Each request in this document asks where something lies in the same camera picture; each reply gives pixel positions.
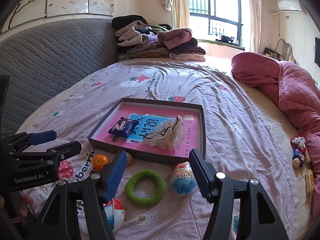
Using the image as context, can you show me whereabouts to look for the dark blue snack packet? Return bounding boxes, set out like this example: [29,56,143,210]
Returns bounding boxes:
[108,117,139,138]

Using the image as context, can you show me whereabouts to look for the green fuzzy ring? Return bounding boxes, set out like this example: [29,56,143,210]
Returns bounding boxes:
[124,168,166,207]

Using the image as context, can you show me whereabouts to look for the shallow grey cardboard tray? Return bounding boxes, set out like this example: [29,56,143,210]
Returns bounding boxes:
[88,98,206,165]

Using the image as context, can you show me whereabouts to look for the beige curtain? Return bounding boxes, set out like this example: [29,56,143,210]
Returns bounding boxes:
[248,0,262,53]
[163,0,190,28]

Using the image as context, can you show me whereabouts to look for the black flat television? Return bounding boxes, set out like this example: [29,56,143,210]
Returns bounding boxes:
[315,37,320,67]

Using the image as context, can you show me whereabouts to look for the person's left hand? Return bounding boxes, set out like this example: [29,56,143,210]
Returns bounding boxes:
[0,191,34,218]

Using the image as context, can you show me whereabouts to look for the floral wall panels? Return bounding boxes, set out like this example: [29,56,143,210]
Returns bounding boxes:
[1,0,114,32]

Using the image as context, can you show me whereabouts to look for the white air conditioner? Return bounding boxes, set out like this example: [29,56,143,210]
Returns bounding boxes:
[277,0,302,12]

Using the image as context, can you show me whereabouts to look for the pink and blue book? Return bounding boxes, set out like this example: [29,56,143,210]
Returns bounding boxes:
[88,98,206,165]

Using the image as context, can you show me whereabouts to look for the small plush doll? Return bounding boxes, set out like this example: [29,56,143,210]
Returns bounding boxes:
[290,136,311,168]

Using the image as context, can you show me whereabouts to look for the grey quilted headboard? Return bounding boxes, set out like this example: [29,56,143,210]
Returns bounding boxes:
[1,18,117,137]

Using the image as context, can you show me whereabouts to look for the orange mandarin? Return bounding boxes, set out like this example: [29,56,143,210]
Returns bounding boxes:
[92,154,110,172]

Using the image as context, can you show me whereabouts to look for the pink strawberry bed sheet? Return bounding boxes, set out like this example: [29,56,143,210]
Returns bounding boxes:
[18,59,311,239]

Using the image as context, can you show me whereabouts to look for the pile of folded clothes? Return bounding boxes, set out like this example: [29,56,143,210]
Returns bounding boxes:
[112,15,206,62]

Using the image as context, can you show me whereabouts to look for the blue surprise egg toy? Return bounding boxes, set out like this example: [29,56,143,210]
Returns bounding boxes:
[170,162,197,195]

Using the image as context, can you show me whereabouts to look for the window with dark frame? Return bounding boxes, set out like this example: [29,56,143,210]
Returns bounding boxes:
[188,0,243,47]

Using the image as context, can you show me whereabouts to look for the pink quilted duvet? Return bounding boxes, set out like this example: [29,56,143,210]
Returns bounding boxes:
[231,52,319,217]

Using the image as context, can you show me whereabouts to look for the beige curtain left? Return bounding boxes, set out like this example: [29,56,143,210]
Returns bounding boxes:
[163,0,190,28]

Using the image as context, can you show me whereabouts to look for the yellow snack packet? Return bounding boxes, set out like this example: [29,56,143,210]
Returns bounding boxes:
[305,169,315,194]

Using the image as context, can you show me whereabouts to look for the beige curtain right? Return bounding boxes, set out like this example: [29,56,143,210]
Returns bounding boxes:
[248,0,262,53]

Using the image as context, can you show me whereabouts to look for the cream sheer hair scrunchie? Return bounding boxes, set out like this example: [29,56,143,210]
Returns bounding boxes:
[143,115,185,150]

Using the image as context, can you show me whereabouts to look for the brown walnut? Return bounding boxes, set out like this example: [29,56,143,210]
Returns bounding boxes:
[126,152,133,166]

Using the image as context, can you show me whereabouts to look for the red-top surprise egg toy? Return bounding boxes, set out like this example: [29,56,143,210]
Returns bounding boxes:
[104,198,125,232]

